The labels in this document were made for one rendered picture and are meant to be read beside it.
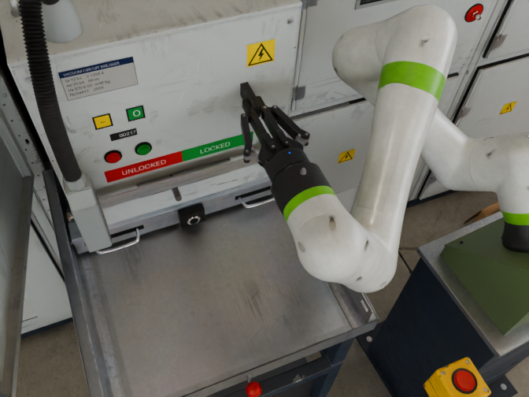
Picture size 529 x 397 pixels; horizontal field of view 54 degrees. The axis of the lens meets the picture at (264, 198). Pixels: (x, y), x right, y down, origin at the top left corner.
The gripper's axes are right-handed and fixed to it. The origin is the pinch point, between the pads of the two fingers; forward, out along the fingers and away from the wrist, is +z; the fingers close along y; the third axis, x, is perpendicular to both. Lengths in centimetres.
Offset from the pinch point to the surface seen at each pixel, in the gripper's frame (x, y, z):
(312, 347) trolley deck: -40, 1, -37
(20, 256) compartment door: -39, -54, 8
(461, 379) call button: -32, 23, -55
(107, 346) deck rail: -38, -40, -21
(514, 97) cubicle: -63, 119, 29
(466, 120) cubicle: -69, 100, 29
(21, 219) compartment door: -39, -52, 18
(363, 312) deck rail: -36, 13, -35
